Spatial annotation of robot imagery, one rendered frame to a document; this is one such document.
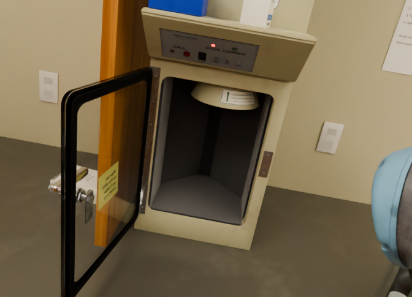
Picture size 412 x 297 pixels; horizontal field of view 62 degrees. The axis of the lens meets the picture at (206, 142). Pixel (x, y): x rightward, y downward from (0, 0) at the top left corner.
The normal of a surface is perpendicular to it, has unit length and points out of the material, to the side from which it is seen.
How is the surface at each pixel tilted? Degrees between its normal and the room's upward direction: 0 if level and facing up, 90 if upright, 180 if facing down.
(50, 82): 90
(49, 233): 0
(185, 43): 135
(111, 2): 90
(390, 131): 90
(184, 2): 90
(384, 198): 73
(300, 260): 0
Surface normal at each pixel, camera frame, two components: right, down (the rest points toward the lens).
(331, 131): -0.09, 0.36
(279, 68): -0.18, 0.90
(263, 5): -0.33, 0.31
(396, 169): -0.71, -0.59
